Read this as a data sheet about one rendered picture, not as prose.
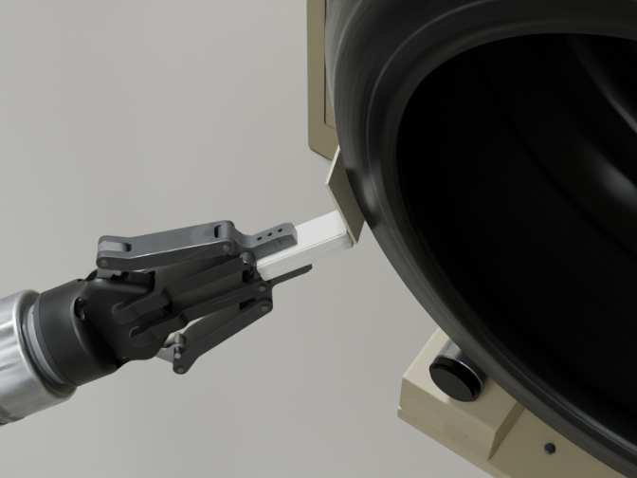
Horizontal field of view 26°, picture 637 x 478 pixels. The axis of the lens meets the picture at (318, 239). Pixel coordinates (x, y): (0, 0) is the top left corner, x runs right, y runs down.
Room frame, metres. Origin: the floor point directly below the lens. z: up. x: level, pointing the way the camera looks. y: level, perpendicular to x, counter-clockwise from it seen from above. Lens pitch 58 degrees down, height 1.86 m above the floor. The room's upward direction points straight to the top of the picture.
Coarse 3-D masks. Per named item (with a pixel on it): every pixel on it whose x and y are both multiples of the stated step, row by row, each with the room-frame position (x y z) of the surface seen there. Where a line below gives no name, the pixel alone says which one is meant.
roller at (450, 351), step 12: (444, 348) 0.50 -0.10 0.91; (456, 348) 0.49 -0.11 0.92; (444, 360) 0.48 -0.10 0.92; (456, 360) 0.48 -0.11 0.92; (468, 360) 0.48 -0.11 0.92; (432, 372) 0.48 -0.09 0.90; (444, 372) 0.47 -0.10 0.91; (456, 372) 0.47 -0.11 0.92; (468, 372) 0.47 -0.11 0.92; (480, 372) 0.47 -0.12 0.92; (444, 384) 0.47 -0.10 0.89; (456, 384) 0.47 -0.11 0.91; (468, 384) 0.46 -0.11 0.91; (480, 384) 0.47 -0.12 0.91; (456, 396) 0.47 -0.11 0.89; (468, 396) 0.46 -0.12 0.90
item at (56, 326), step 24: (72, 288) 0.50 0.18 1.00; (96, 288) 0.49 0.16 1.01; (120, 288) 0.49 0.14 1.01; (144, 288) 0.49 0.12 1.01; (48, 312) 0.48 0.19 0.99; (72, 312) 0.48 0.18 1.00; (96, 312) 0.48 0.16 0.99; (168, 312) 0.49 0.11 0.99; (48, 336) 0.46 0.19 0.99; (72, 336) 0.46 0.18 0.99; (96, 336) 0.47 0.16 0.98; (120, 336) 0.48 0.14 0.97; (168, 336) 0.48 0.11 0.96; (48, 360) 0.45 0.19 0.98; (72, 360) 0.45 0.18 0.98; (96, 360) 0.45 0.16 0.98; (120, 360) 0.47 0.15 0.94; (72, 384) 0.45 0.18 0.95
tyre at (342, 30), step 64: (384, 0) 0.51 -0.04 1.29; (448, 0) 0.48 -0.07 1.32; (512, 0) 0.46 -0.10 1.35; (576, 0) 0.44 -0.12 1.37; (384, 64) 0.50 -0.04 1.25; (448, 64) 0.65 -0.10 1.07; (512, 64) 0.68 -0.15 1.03; (576, 64) 0.70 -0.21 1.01; (384, 128) 0.50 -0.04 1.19; (448, 128) 0.62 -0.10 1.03; (512, 128) 0.64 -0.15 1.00; (576, 128) 0.67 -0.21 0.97; (384, 192) 0.50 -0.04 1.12; (448, 192) 0.58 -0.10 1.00; (512, 192) 0.60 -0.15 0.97; (576, 192) 0.62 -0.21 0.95; (448, 256) 0.49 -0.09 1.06; (512, 256) 0.55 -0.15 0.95; (576, 256) 0.57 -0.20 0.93; (448, 320) 0.47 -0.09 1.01; (512, 320) 0.50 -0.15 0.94; (576, 320) 0.51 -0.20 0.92; (512, 384) 0.43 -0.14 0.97; (576, 384) 0.43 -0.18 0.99
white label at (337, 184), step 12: (336, 156) 0.55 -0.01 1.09; (336, 168) 0.54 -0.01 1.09; (336, 180) 0.54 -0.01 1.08; (348, 180) 0.55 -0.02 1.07; (336, 192) 0.53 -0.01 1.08; (348, 192) 0.54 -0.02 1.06; (336, 204) 0.52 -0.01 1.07; (348, 204) 0.53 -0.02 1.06; (348, 216) 0.52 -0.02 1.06; (360, 216) 0.53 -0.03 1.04; (348, 228) 0.52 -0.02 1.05; (360, 228) 0.53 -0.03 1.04
